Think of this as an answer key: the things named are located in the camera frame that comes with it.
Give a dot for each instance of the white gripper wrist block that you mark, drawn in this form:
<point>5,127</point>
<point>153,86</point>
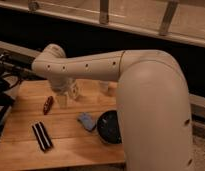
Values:
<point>60,86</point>

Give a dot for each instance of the black white striped eraser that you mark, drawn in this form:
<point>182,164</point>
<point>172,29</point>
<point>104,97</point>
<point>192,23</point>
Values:
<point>42,136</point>

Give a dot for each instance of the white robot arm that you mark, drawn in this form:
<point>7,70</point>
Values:
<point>152,99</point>

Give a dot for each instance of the clear plastic cup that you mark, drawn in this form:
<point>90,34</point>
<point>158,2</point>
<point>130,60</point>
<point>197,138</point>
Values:
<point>104,87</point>

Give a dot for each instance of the black ceramic bowl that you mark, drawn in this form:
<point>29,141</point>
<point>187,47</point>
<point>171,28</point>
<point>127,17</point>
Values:
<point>108,127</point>

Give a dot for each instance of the red pocket knife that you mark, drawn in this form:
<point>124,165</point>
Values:
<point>47,105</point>

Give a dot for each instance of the clear glass bottle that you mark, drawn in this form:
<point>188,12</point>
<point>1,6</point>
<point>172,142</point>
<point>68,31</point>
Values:
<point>73,89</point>

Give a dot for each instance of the blue crumpled cloth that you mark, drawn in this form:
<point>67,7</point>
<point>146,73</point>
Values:
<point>86,120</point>

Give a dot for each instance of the metal rail frame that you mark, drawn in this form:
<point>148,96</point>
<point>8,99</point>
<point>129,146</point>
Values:
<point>175,20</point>

